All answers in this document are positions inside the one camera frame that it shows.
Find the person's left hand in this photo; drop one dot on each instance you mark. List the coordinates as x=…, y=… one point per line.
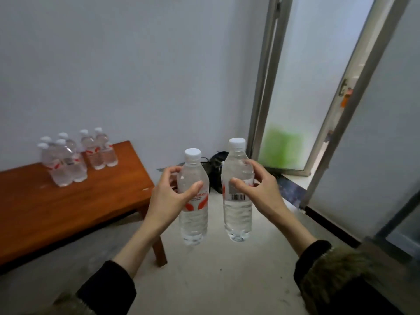
x=164, y=206

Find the person's right hand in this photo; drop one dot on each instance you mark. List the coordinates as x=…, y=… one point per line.
x=267, y=196

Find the clear water bottle red label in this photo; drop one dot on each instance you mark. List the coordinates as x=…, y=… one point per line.
x=193, y=226
x=238, y=219

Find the cluster of water bottles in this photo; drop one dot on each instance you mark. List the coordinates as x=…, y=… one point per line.
x=65, y=167

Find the person's left forearm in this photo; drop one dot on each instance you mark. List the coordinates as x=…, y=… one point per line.
x=141, y=246

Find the person's right forearm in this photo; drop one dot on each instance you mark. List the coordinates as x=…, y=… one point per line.
x=295, y=232

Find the green object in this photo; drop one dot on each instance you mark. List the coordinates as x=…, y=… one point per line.
x=282, y=149

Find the black trash bin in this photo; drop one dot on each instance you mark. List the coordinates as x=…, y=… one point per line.
x=216, y=173

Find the orange wooden table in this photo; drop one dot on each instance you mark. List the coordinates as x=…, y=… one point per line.
x=65, y=206

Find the frosted glass door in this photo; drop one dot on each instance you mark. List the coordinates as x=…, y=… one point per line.
x=311, y=62
x=267, y=95

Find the metal door latch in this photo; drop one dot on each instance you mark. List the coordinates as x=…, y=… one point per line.
x=344, y=87

